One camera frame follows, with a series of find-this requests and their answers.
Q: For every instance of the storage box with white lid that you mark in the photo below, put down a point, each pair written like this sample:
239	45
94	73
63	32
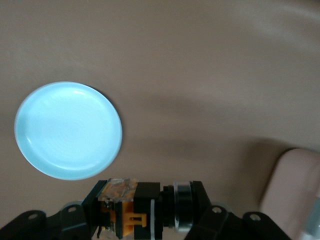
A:
287	187

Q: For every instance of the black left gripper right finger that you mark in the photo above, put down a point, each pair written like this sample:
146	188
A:
220	225

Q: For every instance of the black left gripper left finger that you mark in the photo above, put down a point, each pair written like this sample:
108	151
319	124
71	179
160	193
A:
72	220

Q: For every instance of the light blue round plate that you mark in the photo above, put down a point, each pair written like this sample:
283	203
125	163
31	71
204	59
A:
67	130

